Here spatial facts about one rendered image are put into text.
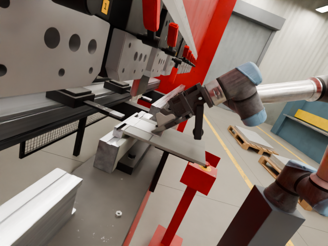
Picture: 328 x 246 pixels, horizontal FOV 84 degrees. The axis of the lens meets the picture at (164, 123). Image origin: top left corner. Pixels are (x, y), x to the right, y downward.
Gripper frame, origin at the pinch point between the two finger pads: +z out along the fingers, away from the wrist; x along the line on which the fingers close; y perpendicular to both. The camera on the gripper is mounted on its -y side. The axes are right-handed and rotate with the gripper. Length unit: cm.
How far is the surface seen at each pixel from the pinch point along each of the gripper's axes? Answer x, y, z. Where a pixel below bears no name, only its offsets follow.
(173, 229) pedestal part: -33, -69, 37
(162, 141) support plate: 6.5, -3.1, -1.6
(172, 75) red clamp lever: -14.1, 13.9, -11.5
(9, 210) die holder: 41.5, 6.8, 11.0
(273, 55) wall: -821, -95, -317
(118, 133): 9.4, 6.2, 8.2
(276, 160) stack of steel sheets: -271, -201, -69
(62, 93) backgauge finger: 5.2, 26.2, 20.6
